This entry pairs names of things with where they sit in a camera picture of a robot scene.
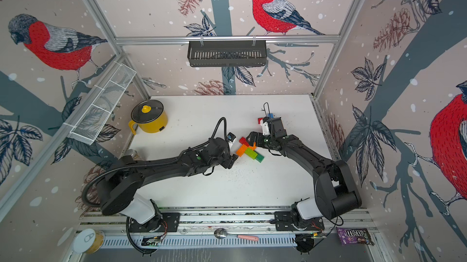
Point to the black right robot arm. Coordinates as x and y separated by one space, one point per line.
335 190

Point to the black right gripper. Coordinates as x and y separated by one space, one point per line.
253 137

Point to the lime green lego brick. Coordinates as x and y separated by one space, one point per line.
251 153

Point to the spoon with pink handle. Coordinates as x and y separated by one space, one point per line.
222 233

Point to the yellow pot with black lid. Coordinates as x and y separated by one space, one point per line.
149 116

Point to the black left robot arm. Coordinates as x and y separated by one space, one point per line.
115 191

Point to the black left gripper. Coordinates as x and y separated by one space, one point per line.
230 160

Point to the black hanging wire basket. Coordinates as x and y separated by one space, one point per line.
227 54

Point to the white wire mesh shelf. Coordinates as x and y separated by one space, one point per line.
103 100

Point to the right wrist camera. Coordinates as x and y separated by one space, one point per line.
265 127

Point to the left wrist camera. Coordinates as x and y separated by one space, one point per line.
231 139

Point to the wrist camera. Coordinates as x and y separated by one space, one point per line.
265 127
231 139

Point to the orange lego brick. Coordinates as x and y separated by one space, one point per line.
241 151

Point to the purple candy packet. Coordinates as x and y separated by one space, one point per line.
354 236

